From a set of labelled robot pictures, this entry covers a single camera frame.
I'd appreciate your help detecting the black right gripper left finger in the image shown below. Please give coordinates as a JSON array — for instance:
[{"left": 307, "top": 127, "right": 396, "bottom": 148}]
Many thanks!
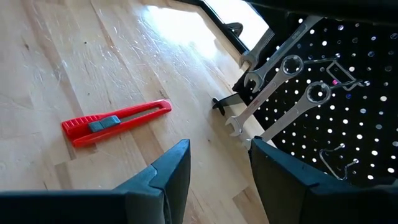
[{"left": 0, "top": 139, "right": 191, "bottom": 224}]

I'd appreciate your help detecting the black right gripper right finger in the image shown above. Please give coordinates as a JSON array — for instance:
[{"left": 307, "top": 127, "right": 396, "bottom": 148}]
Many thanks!
[{"left": 250, "top": 136, "right": 398, "bottom": 224}]

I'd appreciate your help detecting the red utility knife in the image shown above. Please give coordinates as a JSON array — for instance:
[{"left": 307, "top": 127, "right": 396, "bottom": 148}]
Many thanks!
[{"left": 61, "top": 98, "right": 173, "bottom": 149}]

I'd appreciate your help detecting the silver combination wrench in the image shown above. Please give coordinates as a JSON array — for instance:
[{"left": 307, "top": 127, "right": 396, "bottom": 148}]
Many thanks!
[
  {"left": 238, "top": 27, "right": 275, "bottom": 70},
  {"left": 243, "top": 14, "right": 325, "bottom": 94},
  {"left": 241, "top": 81, "right": 332, "bottom": 151},
  {"left": 225, "top": 54, "right": 305, "bottom": 138}
]

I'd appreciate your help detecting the black peg board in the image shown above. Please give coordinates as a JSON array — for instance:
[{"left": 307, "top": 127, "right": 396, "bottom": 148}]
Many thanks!
[{"left": 212, "top": 12, "right": 398, "bottom": 187}]

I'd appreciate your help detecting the beige table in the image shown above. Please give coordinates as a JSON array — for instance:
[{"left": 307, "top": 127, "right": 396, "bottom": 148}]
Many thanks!
[{"left": 203, "top": 0, "right": 271, "bottom": 50}]

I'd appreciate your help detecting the steel wire loop hook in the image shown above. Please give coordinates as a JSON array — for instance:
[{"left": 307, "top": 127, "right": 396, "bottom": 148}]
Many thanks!
[{"left": 319, "top": 142, "right": 359, "bottom": 181}]

